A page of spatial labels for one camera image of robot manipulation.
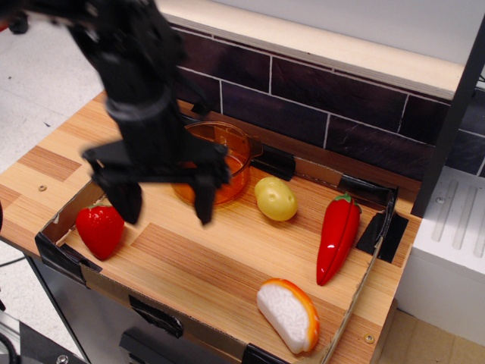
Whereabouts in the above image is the red toy chili pepper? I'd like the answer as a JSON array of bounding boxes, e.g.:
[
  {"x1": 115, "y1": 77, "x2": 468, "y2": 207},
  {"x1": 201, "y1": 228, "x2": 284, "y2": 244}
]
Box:
[{"x1": 316, "y1": 193, "x2": 361, "y2": 286}]

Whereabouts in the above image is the yellow toy potato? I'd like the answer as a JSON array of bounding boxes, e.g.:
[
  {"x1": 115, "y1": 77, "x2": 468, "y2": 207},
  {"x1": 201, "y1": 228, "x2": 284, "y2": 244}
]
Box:
[{"x1": 255, "y1": 177, "x2": 298, "y2": 221}]

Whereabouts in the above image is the cardboard fence with black tape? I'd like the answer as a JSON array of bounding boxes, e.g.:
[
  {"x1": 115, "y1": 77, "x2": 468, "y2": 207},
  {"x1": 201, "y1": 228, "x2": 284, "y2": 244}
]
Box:
[{"x1": 34, "y1": 108, "x2": 409, "y2": 364}]

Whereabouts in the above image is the white ribbed cabinet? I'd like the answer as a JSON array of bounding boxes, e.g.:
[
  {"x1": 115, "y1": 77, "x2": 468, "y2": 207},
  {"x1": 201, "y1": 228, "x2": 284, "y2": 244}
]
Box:
[{"x1": 396, "y1": 167, "x2": 484, "y2": 345}]

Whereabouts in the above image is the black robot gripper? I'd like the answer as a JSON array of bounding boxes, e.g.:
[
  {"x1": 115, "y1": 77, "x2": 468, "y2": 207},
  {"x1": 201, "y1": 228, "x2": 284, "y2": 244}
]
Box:
[{"x1": 83, "y1": 94, "x2": 231, "y2": 225}]

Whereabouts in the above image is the black office chair base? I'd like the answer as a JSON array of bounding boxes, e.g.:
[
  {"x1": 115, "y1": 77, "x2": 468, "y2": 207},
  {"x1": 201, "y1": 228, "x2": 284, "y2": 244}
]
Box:
[{"x1": 8, "y1": 12, "x2": 29, "y2": 35}]

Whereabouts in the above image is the orange transparent plastic pot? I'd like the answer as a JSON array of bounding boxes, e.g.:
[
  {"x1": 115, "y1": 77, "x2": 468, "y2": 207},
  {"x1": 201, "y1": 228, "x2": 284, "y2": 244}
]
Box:
[{"x1": 186, "y1": 121, "x2": 263, "y2": 206}]

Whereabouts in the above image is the light wooden shelf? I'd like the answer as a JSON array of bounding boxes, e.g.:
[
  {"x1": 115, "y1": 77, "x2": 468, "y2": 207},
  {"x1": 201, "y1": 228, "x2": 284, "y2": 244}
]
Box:
[{"x1": 157, "y1": 1, "x2": 465, "y2": 99}]

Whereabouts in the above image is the red toy strawberry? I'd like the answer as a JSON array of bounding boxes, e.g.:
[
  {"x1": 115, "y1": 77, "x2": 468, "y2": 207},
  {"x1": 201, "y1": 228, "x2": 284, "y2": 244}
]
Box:
[{"x1": 76, "y1": 204, "x2": 125, "y2": 260}]

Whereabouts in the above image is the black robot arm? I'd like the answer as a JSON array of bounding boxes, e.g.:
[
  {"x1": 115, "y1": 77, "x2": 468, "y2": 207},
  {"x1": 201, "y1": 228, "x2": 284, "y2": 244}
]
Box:
[{"x1": 1, "y1": 1, "x2": 230, "y2": 224}]

